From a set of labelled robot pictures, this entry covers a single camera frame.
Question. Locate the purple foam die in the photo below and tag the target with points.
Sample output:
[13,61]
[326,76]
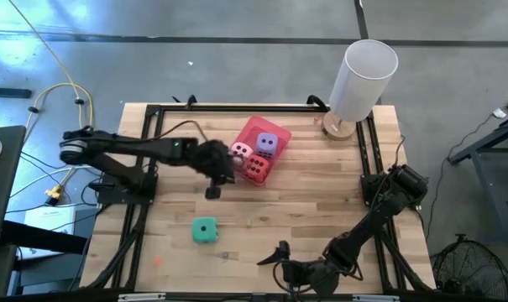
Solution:
[267,144]

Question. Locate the black floor fan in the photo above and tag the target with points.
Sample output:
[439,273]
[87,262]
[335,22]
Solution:
[472,268]

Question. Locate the dark grey desk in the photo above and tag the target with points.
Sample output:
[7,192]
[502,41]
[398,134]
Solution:
[1,189]

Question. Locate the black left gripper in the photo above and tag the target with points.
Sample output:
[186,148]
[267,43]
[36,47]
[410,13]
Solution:
[211,161]

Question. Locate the white shade table lamp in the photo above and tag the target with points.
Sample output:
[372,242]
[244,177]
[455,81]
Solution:
[362,84]

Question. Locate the white booklet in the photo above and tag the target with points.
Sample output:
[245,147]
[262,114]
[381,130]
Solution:
[50,220]

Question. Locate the pink foam die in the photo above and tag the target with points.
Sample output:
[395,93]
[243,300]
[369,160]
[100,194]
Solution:
[242,151]

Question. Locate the pink translucent plastic bin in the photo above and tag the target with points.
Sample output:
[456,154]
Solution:
[262,126]

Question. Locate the black aluminium table frame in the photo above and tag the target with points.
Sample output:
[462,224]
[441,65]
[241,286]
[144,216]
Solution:
[258,108]

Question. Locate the red foam die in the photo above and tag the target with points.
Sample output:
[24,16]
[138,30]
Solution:
[257,168]

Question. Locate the dark metal cart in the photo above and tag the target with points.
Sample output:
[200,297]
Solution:
[497,138]

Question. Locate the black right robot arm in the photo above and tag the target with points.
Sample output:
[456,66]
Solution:
[383,201]

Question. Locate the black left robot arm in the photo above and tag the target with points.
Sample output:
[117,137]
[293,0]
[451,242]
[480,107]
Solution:
[123,147]

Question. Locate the large green foam die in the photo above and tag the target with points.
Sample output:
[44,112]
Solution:
[205,230]

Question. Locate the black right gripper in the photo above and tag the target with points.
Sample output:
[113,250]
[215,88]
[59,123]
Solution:
[312,274]

